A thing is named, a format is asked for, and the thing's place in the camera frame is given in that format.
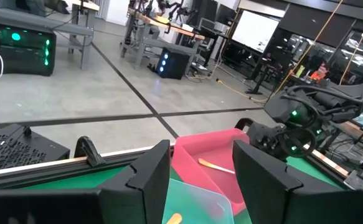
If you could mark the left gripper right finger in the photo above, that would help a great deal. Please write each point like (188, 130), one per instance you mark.
(277, 199)

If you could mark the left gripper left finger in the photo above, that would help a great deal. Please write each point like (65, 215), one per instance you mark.
(122, 202)

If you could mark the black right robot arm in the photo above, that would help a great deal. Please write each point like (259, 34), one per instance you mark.
(355, 90)

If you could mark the black table edge clamp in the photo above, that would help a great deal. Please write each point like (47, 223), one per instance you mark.
(242, 122)
(89, 152)

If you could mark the green table mat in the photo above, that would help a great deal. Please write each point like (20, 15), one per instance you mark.
(75, 182)

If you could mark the black floor stand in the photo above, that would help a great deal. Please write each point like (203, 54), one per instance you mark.
(259, 81)

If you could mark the pink plastic bin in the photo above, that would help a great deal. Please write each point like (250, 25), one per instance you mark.
(206, 146)

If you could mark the teal translucent plastic bin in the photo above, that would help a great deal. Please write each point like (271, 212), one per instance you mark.
(196, 202)

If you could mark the yellow-green bottle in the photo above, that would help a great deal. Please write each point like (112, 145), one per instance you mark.
(300, 71)

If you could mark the person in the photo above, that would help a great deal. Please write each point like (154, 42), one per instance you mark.
(319, 74)

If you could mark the white projection screen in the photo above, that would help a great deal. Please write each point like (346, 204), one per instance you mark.
(256, 31)

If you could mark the black perforated computer case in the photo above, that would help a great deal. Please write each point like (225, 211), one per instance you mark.
(19, 149)

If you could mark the blue-lit computer tower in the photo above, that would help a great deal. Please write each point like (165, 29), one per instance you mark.
(173, 63)

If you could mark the wood-topped gray workbench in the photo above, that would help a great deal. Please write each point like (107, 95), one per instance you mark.
(144, 43)

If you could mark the green-lit computer tower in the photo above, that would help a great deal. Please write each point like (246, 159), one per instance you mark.
(25, 53)

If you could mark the gray metal workbench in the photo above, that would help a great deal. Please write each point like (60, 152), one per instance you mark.
(59, 28)

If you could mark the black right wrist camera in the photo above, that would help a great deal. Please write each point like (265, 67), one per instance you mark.
(280, 109)

